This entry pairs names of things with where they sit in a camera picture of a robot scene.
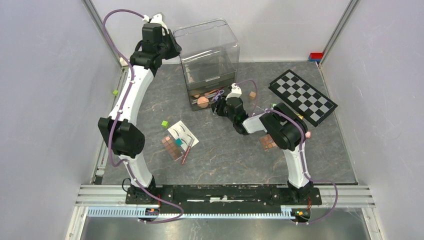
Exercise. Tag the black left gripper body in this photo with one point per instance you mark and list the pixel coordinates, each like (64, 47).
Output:
(169, 49)

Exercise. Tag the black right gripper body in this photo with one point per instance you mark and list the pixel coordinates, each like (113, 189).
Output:
(221, 109)

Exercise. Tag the purple eyelash curler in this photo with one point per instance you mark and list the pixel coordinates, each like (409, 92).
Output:
(218, 95)

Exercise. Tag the thin pink lip brush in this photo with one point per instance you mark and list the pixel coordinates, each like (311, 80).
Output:
(206, 94)

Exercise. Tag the round peach powder puff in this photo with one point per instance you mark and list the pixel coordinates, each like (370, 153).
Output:
(203, 102)

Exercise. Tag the orange blush palette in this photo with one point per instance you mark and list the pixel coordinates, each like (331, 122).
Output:
(267, 142)

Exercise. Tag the clear acrylic drawer organizer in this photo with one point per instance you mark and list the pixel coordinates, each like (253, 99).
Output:
(209, 57)

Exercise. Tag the brown eyeshadow palette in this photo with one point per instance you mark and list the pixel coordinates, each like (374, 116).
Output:
(172, 148)

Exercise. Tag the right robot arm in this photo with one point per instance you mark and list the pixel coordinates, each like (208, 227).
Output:
(286, 130)

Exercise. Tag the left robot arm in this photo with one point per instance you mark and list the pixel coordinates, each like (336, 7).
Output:
(125, 142)

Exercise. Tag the wooden cube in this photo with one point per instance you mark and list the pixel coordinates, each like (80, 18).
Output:
(252, 96)

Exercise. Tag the small wooden toy blocks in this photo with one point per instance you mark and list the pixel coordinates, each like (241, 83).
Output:
(122, 62)

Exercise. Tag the red lip gloss tube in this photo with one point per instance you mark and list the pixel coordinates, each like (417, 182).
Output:
(187, 151)

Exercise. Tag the eyebrow stencil card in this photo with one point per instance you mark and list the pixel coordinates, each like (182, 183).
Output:
(180, 130)

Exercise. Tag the teal cube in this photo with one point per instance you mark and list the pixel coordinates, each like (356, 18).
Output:
(178, 142)

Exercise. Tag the lime green cube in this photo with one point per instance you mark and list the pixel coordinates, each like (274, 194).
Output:
(165, 124)

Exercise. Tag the black white checkerboard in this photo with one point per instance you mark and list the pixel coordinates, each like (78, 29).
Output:
(302, 97)

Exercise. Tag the red blue blocks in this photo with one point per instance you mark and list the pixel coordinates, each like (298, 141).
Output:
(315, 56)

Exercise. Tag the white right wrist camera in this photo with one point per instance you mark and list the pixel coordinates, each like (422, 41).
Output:
(235, 91)

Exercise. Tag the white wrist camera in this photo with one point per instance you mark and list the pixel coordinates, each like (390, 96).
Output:
(235, 91)
(158, 18)

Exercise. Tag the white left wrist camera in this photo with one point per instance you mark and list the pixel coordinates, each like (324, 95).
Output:
(158, 18)

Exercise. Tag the aluminium frame rail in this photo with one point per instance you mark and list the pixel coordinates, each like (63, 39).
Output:
(98, 21)

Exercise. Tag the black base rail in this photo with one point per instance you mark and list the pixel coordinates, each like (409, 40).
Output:
(224, 199)

